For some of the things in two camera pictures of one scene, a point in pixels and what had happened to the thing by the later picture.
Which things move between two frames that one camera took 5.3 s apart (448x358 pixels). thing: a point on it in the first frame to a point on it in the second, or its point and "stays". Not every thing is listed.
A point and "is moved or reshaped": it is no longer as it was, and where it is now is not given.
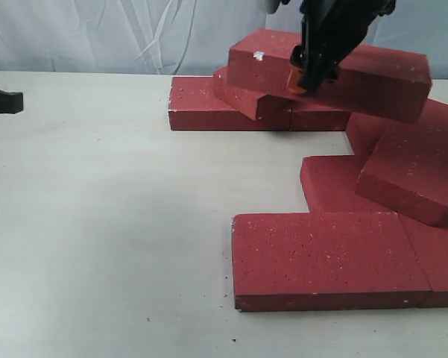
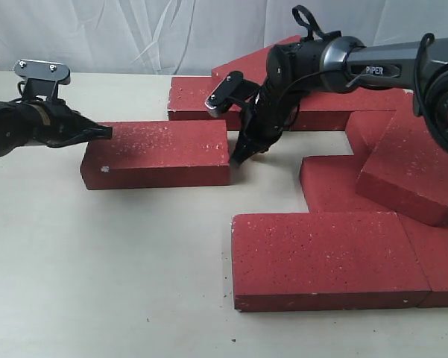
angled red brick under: x=364 y=131 stays
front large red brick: x=336 y=260 stays
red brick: x=329 y=184 stays
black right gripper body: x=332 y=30 to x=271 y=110
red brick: x=439 y=250 stays
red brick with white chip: x=380 y=80 to x=166 y=154
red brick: x=194 y=106 stays
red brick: x=276 y=107 is moved or reshaped
